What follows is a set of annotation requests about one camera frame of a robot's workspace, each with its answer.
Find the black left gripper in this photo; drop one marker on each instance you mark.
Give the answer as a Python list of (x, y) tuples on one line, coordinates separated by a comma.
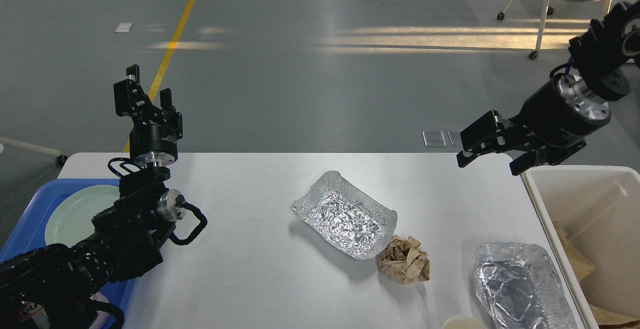
[(151, 145)]

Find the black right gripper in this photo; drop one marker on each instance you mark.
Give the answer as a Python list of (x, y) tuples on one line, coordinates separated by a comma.
[(550, 127)]

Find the brown paper bag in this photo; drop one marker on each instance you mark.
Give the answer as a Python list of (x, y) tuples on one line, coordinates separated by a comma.
[(581, 266)]

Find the light green plate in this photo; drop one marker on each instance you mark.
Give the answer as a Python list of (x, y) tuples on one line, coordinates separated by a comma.
[(71, 221)]

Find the foil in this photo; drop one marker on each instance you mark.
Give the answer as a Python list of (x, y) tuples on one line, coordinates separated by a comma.
[(520, 288)]

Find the white cup bottom edge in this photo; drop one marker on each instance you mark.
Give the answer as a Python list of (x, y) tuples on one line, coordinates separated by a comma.
[(463, 322)]

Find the pink mug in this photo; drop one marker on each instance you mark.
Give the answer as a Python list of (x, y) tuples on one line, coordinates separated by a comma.
[(102, 318)]

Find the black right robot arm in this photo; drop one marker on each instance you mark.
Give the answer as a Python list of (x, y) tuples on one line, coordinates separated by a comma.
[(599, 53)]

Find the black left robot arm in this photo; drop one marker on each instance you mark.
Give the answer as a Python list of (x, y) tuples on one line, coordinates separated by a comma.
[(164, 212)]

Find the white paper on floor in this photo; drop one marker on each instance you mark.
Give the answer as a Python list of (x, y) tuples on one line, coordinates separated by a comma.
[(123, 27)]

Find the white plastic bin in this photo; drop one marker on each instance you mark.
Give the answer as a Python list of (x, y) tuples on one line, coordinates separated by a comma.
[(598, 207)]

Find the white leg with caster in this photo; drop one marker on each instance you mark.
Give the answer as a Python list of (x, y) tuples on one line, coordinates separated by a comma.
[(60, 158)]

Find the crumpled brown paper ball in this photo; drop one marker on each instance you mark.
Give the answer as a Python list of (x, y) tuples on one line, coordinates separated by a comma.
[(405, 261)]

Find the blue plastic tray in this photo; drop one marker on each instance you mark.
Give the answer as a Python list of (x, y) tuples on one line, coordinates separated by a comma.
[(30, 219)]

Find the aluminium foil tray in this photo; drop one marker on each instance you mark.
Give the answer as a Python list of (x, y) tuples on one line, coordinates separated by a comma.
[(346, 217)]

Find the brown paper in bin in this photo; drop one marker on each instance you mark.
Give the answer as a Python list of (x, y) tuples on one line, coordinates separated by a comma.
[(607, 319)]

